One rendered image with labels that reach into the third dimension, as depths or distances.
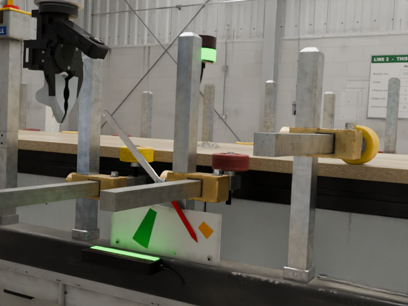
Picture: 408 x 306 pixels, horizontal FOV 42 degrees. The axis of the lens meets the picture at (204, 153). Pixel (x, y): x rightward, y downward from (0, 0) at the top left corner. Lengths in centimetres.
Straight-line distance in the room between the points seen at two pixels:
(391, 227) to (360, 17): 757
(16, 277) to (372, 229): 85
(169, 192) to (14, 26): 64
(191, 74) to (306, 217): 35
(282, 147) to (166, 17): 963
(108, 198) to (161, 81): 937
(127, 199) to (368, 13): 788
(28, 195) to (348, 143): 57
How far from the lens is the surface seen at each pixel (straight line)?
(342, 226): 117
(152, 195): 89
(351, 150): 92
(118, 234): 116
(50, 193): 107
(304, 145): 78
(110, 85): 1096
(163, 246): 109
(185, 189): 98
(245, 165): 114
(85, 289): 129
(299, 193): 96
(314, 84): 95
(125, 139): 107
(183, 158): 106
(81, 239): 123
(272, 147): 68
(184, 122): 105
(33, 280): 140
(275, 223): 122
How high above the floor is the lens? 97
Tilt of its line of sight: 3 degrees down
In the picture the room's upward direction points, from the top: 3 degrees clockwise
